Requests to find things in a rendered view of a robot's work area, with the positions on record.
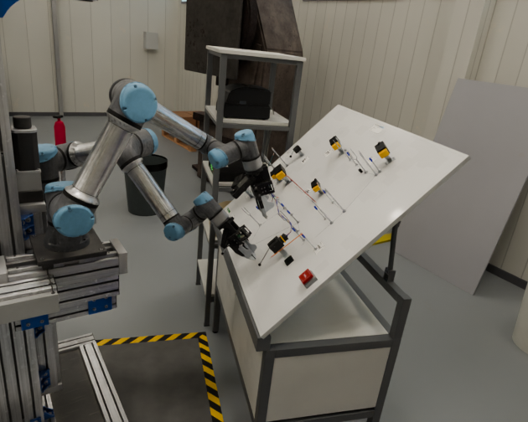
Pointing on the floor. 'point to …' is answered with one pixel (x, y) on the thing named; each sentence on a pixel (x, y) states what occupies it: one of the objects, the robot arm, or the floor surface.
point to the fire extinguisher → (59, 131)
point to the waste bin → (156, 165)
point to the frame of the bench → (317, 353)
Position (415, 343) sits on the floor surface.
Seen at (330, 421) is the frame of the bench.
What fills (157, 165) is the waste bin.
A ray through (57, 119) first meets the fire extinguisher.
